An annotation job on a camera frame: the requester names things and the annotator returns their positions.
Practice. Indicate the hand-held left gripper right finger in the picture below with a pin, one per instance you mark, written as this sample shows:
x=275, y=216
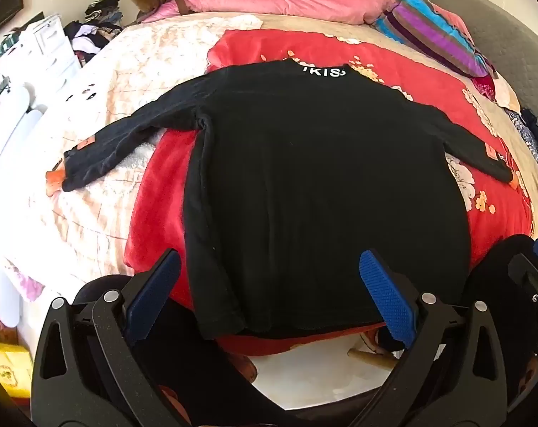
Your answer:
x=384, y=296

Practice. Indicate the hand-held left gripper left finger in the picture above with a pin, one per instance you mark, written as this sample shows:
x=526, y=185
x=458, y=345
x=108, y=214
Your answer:
x=155, y=293

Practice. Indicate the black long-sleeve shirt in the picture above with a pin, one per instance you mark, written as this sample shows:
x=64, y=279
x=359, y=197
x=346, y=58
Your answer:
x=318, y=187

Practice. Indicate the pile of dark clothes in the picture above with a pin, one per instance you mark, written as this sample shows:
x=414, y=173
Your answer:
x=95, y=31

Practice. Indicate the wooden stool leg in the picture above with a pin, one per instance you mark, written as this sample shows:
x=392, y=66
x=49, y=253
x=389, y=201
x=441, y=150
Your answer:
x=371, y=359

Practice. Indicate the red floral blanket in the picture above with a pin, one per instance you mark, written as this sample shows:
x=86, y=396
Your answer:
x=162, y=213

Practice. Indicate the person's dark pants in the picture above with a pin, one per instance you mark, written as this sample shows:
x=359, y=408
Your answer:
x=198, y=378

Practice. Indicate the dark blue patterned cloth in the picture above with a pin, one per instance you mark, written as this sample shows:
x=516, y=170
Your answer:
x=527, y=133

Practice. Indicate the yellow box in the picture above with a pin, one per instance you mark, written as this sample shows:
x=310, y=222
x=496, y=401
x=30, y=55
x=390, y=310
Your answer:
x=6, y=369

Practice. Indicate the maroon velvet cloth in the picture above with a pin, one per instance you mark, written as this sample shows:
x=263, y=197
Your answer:
x=483, y=86

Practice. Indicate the peach and white patterned blanket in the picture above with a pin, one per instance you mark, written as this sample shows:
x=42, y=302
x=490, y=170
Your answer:
x=117, y=89

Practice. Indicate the grey quilted headboard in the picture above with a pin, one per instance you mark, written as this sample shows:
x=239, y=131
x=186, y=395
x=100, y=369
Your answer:
x=509, y=44

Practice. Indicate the white plastic chair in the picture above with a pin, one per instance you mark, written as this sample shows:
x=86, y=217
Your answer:
x=6, y=133

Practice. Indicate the striped plush pillow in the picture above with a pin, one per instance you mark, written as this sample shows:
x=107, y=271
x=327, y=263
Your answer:
x=429, y=35

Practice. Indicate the white drawer cabinet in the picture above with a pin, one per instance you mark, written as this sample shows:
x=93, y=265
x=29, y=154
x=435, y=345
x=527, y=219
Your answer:
x=51, y=49

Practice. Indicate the pink quilt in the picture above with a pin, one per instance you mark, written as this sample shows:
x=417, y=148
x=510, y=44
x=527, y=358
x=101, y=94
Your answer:
x=287, y=0

